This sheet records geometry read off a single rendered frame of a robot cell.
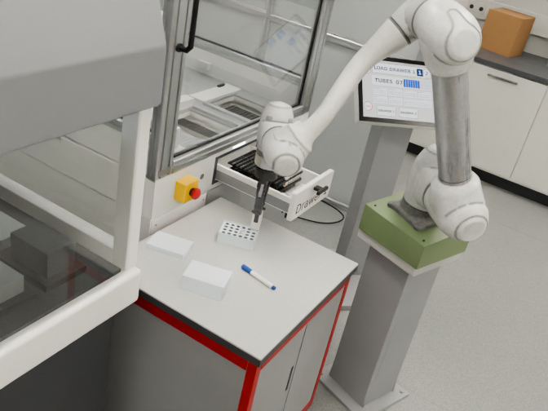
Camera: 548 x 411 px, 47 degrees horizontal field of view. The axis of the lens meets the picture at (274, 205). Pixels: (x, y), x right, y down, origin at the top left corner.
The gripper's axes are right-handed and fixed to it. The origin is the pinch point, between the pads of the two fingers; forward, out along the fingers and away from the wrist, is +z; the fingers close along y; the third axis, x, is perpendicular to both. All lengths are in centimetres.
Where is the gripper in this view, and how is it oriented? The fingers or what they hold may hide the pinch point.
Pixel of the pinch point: (256, 219)
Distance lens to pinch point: 210.5
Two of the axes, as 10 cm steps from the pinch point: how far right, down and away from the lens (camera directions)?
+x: -9.7, -2.5, 0.6
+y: 1.7, -4.5, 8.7
